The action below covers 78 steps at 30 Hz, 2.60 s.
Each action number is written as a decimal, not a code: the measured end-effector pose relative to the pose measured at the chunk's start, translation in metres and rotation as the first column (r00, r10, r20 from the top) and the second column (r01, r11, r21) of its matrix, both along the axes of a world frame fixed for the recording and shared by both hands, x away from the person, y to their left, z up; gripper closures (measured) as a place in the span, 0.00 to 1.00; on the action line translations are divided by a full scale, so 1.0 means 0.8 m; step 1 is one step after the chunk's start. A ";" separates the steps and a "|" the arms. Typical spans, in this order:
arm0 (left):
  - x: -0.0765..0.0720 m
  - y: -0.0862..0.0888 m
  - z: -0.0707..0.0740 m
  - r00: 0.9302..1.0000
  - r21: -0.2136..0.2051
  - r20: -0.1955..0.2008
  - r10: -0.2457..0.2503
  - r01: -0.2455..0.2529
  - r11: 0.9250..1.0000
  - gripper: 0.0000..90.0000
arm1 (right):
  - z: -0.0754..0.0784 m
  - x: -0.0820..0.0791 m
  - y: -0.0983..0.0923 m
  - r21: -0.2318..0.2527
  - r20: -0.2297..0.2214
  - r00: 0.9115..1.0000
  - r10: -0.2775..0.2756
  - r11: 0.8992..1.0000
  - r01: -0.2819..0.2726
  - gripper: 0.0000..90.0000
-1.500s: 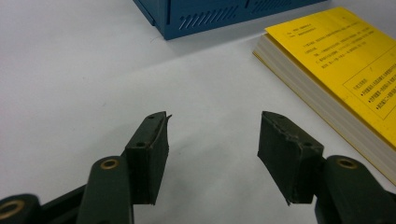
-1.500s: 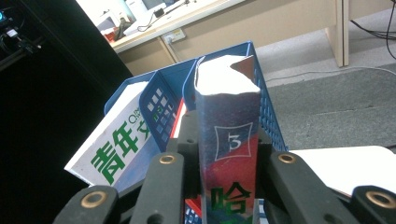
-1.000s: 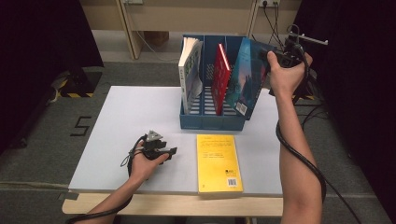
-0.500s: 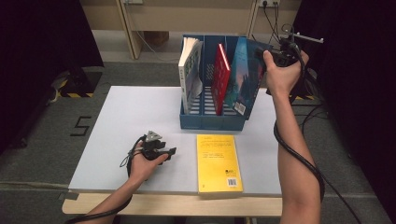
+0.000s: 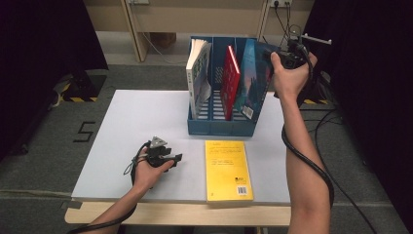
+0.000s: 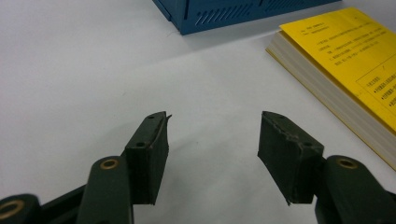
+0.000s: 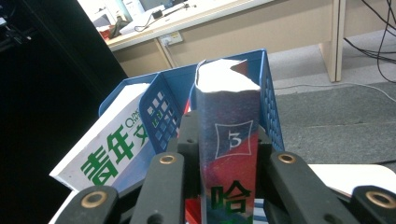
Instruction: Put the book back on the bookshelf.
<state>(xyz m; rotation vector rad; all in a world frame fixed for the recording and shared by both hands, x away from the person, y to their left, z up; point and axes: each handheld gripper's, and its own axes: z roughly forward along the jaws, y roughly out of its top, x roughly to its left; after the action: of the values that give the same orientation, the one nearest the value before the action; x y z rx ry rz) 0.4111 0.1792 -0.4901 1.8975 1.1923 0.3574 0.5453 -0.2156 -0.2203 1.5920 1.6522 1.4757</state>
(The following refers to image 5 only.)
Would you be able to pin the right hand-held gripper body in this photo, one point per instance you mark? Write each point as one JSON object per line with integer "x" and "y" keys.
{"x": 293, "y": 57}

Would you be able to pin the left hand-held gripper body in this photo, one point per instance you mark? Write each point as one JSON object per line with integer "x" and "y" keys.
{"x": 156, "y": 156}

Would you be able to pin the blue book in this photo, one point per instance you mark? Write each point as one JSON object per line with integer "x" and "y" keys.
{"x": 253, "y": 84}

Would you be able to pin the red book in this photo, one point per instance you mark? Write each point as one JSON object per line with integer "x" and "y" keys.
{"x": 230, "y": 84}

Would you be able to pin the yellow book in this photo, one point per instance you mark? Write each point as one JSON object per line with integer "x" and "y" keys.
{"x": 227, "y": 172}

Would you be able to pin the blue plastic file rack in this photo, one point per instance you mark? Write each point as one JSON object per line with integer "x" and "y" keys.
{"x": 220, "y": 128}

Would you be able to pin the white picture book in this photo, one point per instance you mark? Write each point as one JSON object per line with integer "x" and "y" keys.
{"x": 196, "y": 74}

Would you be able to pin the person's left hand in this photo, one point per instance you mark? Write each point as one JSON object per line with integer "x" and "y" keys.
{"x": 146, "y": 177}

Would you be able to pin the person's right hand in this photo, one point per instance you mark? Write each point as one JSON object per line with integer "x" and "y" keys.
{"x": 292, "y": 83}

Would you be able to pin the black stand base striped tape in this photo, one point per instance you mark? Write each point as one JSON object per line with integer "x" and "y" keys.
{"x": 94, "y": 84}
{"x": 316, "y": 95}

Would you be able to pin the light wooden table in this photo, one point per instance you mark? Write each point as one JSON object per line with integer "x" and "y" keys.
{"x": 181, "y": 216}

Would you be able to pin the black curtain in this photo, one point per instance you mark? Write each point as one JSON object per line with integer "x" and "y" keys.
{"x": 39, "y": 48}
{"x": 373, "y": 81}

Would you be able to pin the brown cardboard box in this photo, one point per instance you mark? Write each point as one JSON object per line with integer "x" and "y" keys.
{"x": 164, "y": 39}

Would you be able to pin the white wall socket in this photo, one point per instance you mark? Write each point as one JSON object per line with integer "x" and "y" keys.
{"x": 139, "y": 1}
{"x": 281, "y": 2}

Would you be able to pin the beige wooden desk frame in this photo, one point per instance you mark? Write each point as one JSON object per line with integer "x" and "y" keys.
{"x": 201, "y": 16}

